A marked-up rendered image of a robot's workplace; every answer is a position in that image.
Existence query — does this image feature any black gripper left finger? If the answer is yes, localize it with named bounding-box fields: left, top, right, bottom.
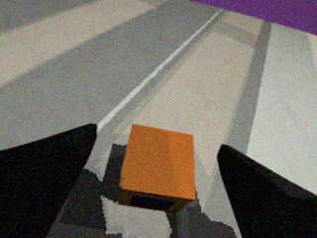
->
left=0, top=123, right=98, bottom=238

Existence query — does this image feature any orange block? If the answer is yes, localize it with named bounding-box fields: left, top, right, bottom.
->
left=118, top=124, right=195, bottom=213

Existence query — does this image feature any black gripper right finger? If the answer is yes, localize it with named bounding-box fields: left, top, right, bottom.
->
left=217, top=145, right=317, bottom=238

